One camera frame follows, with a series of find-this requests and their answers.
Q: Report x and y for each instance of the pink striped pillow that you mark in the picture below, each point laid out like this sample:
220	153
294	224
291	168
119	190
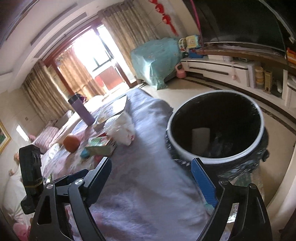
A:
46	139

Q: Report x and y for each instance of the black television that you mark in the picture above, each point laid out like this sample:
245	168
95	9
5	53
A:
238	20

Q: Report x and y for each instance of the yellow model building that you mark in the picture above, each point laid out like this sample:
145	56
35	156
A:
268	81

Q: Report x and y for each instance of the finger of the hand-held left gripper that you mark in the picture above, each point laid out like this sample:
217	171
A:
67	177

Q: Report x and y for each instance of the stack of books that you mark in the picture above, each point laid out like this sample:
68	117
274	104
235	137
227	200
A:
111	109

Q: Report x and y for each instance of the teal covered furniture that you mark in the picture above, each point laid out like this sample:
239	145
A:
155	62

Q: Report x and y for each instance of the gold framed picture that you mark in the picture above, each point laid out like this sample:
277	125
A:
3	139

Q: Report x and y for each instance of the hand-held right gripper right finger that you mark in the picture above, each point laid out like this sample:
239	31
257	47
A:
203	180

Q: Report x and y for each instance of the white bin with black liner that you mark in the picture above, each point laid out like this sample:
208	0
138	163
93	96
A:
231	111

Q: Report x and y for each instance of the beige patterned curtain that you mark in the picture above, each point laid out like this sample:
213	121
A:
129	30
44	92
74	71

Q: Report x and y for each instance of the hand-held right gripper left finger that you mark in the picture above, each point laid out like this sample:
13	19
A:
99	177

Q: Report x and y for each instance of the yellow lidded jars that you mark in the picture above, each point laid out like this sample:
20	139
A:
259	75

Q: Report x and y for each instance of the orange toy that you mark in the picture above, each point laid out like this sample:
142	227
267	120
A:
291	55

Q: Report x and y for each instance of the red hanging decoration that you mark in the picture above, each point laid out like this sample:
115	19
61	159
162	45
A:
165	17

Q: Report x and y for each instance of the pile of colourful toys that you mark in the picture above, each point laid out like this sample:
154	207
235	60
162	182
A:
190	44

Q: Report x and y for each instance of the light sofa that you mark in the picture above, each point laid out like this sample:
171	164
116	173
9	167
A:
13	185

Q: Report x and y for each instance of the white plastic bag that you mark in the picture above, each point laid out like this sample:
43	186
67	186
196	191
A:
121	129

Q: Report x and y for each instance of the white television cabinet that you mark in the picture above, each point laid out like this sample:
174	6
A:
212	67

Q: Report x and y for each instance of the purple water bottle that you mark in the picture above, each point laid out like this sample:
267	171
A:
82	111

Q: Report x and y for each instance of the pink kettlebell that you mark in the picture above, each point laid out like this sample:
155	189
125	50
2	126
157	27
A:
180	73

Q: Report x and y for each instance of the green tissue pack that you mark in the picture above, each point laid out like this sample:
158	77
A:
100	146

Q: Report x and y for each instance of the orange fruit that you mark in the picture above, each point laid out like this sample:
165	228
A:
71	143

